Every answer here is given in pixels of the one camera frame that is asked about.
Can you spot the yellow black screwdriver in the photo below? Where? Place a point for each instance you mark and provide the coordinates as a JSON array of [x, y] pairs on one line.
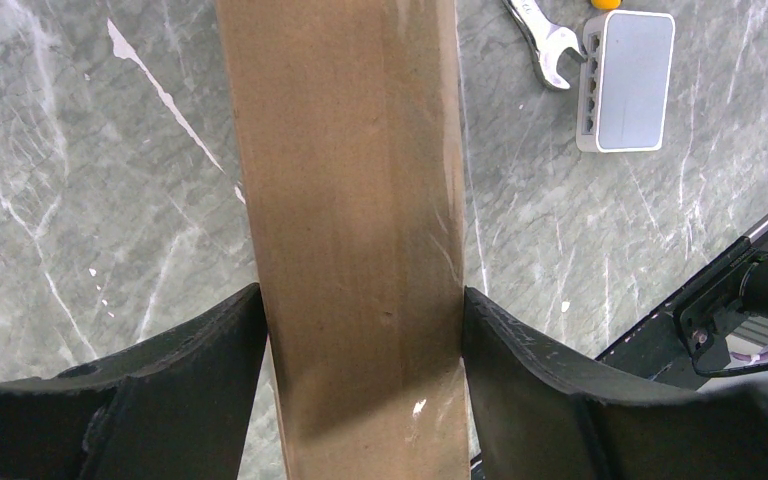
[[606, 5]]

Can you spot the brown cardboard express box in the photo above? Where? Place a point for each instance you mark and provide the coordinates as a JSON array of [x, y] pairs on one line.
[[348, 124]]

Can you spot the white network switch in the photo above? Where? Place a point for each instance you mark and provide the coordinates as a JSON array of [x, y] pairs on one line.
[[624, 81]]

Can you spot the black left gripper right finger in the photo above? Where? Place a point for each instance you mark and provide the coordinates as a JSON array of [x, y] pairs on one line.
[[545, 411]]

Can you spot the silver open-end wrench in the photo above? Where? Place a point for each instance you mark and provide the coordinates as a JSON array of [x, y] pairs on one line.
[[548, 42]]

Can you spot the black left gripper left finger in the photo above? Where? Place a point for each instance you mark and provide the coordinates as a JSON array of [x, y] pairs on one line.
[[175, 406]]

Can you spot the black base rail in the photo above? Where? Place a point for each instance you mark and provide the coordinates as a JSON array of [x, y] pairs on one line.
[[683, 341]]

